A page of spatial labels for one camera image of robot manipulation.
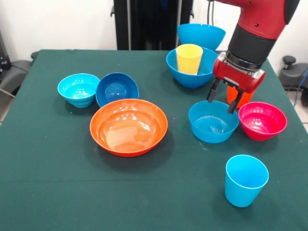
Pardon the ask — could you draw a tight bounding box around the black equipment base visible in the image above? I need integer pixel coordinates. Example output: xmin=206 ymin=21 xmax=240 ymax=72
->
xmin=279 ymin=55 xmax=308 ymax=91
xmin=0 ymin=31 xmax=32 ymax=97

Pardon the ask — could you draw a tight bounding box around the dark green tablecloth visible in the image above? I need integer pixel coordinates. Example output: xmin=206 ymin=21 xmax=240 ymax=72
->
xmin=0 ymin=49 xmax=308 ymax=231

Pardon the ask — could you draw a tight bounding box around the large orange plastic bowl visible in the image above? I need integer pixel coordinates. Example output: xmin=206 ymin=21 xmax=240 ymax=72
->
xmin=90 ymin=98 xmax=168 ymax=157

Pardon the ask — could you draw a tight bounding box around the light blue plastic cup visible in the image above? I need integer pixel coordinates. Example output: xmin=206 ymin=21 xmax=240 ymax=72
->
xmin=224 ymin=154 xmax=270 ymax=208

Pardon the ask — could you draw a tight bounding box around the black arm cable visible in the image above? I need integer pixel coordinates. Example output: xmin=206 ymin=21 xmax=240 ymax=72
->
xmin=207 ymin=0 xmax=216 ymax=26

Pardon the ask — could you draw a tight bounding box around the yellow plastic cup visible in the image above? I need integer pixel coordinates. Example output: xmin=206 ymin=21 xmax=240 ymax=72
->
xmin=175 ymin=43 xmax=204 ymax=76

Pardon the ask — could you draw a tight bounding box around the pink plastic bowl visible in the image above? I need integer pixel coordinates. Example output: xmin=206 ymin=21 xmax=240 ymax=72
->
xmin=238 ymin=102 xmax=288 ymax=141

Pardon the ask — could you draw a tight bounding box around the dark blue plastic bowl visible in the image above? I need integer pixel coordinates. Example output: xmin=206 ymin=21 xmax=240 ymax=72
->
xmin=95 ymin=72 xmax=140 ymax=108

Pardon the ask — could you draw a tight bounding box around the blue flat-bottomed ringed bowl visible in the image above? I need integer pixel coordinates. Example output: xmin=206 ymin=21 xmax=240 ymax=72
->
xmin=188 ymin=100 xmax=240 ymax=143

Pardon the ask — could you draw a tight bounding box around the large blue plastic bowl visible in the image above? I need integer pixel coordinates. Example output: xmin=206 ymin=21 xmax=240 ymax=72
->
xmin=166 ymin=47 xmax=220 ymax=89
xmin=177 ymin=23 xmax=227 ymax=51

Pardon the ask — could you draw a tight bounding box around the small cyan plastic bowl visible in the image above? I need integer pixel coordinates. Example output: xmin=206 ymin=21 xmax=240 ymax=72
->
xmin=57 ymin=73 xmax=101 ymax=108

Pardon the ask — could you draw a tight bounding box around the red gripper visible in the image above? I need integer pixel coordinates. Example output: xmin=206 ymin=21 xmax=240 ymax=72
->
xmin=206 ymin=51 xmax=266 ymax=115

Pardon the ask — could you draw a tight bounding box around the orange plastic cup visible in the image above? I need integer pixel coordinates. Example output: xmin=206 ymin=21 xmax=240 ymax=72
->
xmin=227 ymin=85 xmax=254 ymax=108

